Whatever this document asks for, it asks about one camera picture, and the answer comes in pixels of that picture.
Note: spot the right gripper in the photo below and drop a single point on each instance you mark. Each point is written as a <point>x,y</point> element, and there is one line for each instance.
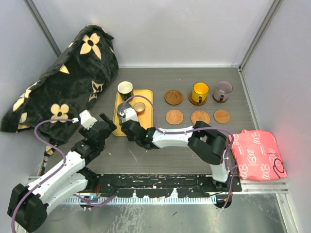
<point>130,139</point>

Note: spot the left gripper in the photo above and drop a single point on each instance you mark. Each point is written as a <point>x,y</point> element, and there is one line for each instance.
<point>111,126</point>

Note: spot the small red cup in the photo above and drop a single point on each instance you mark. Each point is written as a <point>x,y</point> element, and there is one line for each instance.
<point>139,108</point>

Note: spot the black mug cream interior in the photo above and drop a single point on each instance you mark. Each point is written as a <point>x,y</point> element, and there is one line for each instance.
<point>125,89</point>

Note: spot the woven rattan coaster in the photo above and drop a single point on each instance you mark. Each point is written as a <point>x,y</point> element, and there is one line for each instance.
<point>200,115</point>
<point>174,117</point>

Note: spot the brown wooden saucer coaster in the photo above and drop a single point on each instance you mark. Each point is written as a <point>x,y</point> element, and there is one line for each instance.
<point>173,97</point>
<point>197,99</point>

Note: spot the yellow mug black handle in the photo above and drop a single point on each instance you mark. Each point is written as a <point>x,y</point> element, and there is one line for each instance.
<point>200,88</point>

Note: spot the dark wooden coaster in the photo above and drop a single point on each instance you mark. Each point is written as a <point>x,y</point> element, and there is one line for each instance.
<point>220,98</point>

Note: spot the light wooden coaster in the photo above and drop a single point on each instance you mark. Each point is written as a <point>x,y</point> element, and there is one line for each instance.
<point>221,116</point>

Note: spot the purple mug black handle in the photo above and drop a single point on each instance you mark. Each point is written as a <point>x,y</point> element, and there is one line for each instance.
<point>223,87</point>

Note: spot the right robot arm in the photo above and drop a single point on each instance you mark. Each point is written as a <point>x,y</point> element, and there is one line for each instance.
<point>210,144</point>

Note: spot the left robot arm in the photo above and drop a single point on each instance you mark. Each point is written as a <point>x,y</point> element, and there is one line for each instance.
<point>30,204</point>

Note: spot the grey speckled round mug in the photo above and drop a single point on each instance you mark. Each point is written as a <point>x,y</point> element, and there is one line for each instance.
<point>121,109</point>

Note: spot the yellow serving tray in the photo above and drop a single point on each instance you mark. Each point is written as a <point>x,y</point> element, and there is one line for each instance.
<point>145,119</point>

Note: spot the black floral plush blanket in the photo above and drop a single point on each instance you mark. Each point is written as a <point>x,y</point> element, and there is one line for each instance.
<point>69,86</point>

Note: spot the pink patterned package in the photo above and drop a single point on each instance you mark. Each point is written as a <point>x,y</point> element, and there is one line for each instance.
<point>257,155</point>

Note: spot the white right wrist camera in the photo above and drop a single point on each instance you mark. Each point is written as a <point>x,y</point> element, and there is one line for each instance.
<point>128,114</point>

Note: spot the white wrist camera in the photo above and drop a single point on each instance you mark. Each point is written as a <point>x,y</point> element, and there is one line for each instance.
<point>128,114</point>
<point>85,119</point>

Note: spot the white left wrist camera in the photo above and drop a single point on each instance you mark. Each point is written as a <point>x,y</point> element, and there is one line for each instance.
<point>85,119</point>

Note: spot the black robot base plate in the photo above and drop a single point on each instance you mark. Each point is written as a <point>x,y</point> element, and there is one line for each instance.
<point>155,186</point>

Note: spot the white slotted cable duct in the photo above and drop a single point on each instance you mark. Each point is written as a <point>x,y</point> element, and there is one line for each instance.
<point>162,200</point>

